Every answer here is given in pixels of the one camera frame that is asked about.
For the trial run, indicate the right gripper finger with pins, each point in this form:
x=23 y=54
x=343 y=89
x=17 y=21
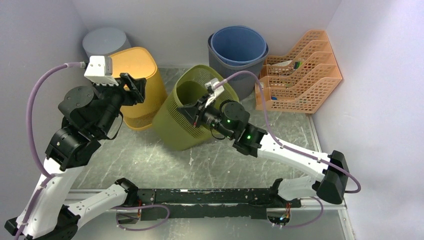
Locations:
x=189 y=109
x=191 y=117

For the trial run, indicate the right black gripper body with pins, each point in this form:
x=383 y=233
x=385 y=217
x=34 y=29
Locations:
x=212 y=117

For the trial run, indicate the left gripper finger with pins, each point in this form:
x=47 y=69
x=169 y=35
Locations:
x=128 y=81
x=139 y=95

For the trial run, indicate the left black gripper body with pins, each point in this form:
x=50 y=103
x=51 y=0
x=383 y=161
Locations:
x=113 y=97

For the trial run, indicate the olive green mesh basket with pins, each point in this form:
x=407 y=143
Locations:
x=171 y=126

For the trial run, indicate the light grey plastic bucket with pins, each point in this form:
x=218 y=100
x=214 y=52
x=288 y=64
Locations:
x=105 y=41

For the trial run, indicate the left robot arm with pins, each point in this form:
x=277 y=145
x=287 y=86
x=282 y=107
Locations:
x=88 y=114

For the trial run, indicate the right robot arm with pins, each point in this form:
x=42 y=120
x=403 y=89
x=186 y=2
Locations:
x=326 y=174

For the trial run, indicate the dark grey mesh basket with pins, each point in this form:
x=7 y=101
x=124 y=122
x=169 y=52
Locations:
x=243 y=84

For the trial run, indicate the blue plastic bucket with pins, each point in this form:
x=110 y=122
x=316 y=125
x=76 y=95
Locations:
x=238 y=45

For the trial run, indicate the orange plastic file organizer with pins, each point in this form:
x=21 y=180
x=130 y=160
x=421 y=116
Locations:
x=301 y=80

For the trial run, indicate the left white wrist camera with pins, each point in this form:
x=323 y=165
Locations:
x=99 y=71

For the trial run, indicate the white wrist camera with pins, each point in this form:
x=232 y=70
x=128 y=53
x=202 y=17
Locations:
x=99 y=71
x=214 y=89

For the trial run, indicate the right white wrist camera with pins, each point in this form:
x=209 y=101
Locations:
x=214 y=89

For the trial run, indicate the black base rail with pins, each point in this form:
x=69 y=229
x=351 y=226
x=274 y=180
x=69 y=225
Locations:
x=207 y=203

